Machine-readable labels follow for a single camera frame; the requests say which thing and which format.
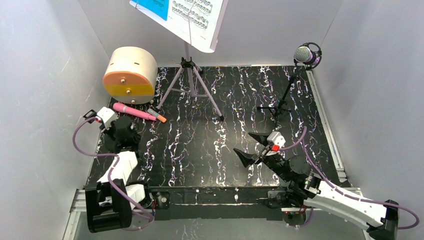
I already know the pink microphone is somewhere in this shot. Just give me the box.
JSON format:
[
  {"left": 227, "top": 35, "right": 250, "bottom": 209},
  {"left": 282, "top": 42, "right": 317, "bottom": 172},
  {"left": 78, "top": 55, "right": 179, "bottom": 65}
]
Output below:
[{"left": 112, "top": 102, "right": 157, "bottom": 121}]

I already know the black tripod microphone stand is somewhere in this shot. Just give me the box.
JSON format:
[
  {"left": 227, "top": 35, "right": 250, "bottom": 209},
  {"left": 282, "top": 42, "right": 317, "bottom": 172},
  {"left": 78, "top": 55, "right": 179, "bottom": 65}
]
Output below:
[{"left": 256, "top": 67, "right": 299, "bottom": 130}]

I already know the black round-base desktop mic stand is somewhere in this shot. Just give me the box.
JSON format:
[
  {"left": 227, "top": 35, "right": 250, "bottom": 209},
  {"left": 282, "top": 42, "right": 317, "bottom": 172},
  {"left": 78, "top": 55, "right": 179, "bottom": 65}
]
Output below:
[{"left": 82, "top": 109, "right": 107, "bottom": 132}]

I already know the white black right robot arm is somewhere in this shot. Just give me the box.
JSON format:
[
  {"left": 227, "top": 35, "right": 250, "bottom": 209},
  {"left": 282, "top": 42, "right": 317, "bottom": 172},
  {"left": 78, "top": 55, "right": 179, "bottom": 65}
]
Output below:
[{"left": 234, "top": 131, "right": 399, "bottom": 240}]

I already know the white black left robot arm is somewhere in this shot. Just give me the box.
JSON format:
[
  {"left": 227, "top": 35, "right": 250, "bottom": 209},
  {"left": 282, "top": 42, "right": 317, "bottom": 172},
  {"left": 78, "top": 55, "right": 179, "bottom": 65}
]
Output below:
[{"left": 85, "top": 116, "right": 154, "bottom": 233}]

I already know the beige orange drawer cabinet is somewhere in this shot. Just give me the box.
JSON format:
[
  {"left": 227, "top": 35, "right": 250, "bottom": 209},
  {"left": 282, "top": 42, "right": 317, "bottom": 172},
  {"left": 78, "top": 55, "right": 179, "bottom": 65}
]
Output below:
[{"left": 102, "top": 46, "right": 158, "bottom": 105}]

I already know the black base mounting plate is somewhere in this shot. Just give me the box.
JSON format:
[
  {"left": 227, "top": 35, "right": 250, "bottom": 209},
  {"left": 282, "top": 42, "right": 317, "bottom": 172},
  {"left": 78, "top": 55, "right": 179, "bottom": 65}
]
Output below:
[{"left": 145, "top": 186, "right": 319, "bottom": 222}]

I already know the purple tripod music stand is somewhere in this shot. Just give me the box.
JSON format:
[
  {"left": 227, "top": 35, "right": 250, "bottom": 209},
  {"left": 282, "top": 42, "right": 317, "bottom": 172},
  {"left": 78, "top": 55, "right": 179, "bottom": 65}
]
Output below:
[{"left": 155, "top": 42, "right": 225, "bottom": 122}]

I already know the white sheet music book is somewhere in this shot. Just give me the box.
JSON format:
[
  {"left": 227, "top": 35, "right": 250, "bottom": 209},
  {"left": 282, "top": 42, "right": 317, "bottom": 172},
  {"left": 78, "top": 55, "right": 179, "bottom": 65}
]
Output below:
[{"left": 129, "top": 0, "right": 229, "bottom": 54}]

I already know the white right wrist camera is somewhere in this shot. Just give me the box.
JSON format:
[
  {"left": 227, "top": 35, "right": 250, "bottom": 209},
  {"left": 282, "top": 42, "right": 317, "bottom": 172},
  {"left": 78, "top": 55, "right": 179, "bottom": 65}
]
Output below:
[{"left": 266, "top": 131, "right": 286, "bottom": 152}]

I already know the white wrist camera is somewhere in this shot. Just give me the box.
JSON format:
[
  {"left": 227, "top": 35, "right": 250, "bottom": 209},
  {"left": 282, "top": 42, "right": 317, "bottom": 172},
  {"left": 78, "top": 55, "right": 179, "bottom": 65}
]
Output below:
[
  {"left": 266, "top": 131, "right": 286, "bottom": 152},
  {"left": 96, "top": 106, "right": 118, "bottom": 130}
]

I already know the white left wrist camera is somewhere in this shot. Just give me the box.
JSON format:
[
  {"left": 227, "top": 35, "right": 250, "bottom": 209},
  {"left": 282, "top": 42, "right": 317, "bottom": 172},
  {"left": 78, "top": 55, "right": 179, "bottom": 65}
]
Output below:
[{"left": 96, "top": 106, "right": 118, "bottom": 130}]

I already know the aluminium frame rail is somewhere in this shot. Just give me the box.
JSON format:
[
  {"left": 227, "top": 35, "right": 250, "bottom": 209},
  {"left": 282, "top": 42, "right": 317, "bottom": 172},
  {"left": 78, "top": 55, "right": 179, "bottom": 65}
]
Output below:
[{"left": 62, "top": 67, "right": 379, "bottom": 240}]

